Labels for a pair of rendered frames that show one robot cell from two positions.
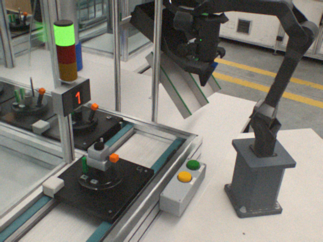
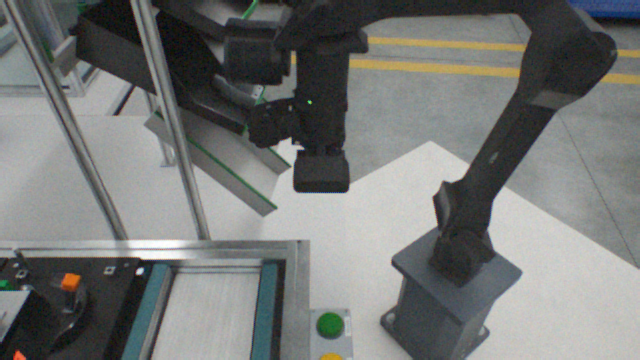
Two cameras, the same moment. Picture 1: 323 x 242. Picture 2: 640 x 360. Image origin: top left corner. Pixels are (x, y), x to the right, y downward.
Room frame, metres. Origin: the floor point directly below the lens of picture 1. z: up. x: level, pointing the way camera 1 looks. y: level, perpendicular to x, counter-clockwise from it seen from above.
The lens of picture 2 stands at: (0.63, 0.06, 1.62)
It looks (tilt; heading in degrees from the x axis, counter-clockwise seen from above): 42 degrees down; 334
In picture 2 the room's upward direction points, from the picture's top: straight up
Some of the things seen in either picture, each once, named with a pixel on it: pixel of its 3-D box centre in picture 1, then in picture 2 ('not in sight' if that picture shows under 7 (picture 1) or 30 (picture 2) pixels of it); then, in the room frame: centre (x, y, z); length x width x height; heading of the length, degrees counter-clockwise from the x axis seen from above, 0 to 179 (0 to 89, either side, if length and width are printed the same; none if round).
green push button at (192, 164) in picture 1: (193, 165); (330, 325); (0.95, -0.12, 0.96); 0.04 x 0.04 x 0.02
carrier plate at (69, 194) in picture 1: (101, 181); not in sight; (0.85, 0.17, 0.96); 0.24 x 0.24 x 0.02; 64
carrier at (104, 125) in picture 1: (78, 113); (33, 300); (1.16, 0.30, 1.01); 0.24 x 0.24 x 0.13; 64
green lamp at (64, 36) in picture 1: (64, 33); not in sight; (0.93, 0.26, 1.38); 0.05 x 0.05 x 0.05
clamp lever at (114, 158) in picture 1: (112, 165); not in sight; (0.83, 0.13, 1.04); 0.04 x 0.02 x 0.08; 64
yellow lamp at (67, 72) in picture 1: (68, 69); not in sight; (0.93, 0.26, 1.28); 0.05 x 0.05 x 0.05
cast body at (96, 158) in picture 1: (96, 153); not in sight; (0.85, 0.18, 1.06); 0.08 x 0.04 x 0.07; 64
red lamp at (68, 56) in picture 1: (66, 52); not in sight; (0.93, 0.26, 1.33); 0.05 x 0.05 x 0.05
